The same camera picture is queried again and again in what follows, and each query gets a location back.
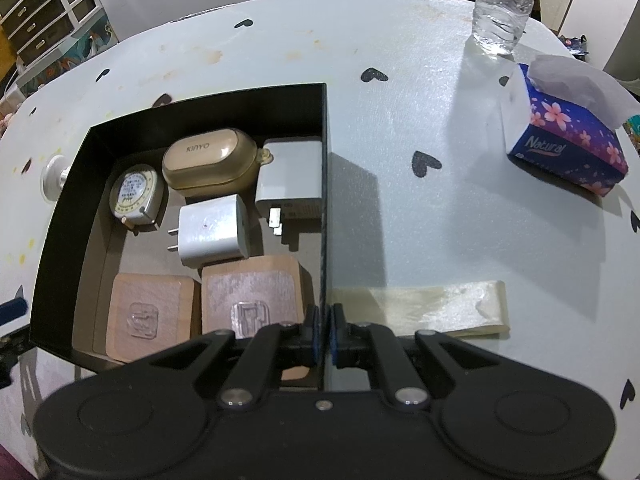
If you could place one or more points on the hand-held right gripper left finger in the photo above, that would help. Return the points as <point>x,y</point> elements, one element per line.
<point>313,335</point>

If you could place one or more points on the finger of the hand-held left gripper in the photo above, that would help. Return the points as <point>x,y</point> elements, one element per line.
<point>11,309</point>

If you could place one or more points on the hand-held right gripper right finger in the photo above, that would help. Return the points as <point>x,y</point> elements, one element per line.
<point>336,335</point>

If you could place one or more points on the black cardboard box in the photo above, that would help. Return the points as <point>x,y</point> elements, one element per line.
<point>55,240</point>

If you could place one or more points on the small white wall charger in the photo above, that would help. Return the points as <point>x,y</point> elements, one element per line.
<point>215,230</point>

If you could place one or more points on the large white wall charger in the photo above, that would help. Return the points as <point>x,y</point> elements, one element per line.
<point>290,175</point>

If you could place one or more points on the round cream tape measure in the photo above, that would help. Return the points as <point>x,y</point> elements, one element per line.
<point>134,192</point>

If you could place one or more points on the beige earbud case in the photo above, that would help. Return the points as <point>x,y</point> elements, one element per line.
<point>210,160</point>

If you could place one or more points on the beige tape strip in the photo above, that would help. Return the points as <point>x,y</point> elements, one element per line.
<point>435,305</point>

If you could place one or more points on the white suction knob hook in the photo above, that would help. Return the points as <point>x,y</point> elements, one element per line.
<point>52,177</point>

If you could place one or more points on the maroon cloth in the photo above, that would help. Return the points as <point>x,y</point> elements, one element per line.
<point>15,465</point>

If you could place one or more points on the teal printed panel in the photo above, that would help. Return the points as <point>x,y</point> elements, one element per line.
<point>75,52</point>

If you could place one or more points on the purple floral tissue box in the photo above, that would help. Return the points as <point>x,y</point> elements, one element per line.
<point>565,145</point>

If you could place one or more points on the white drawer cabinet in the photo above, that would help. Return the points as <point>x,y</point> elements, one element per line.
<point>45,5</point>

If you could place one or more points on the clear plastic water bottle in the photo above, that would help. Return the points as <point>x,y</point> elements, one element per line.
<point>502,15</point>

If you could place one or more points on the dark blue gift bag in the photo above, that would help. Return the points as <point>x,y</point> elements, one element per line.
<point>574,45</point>

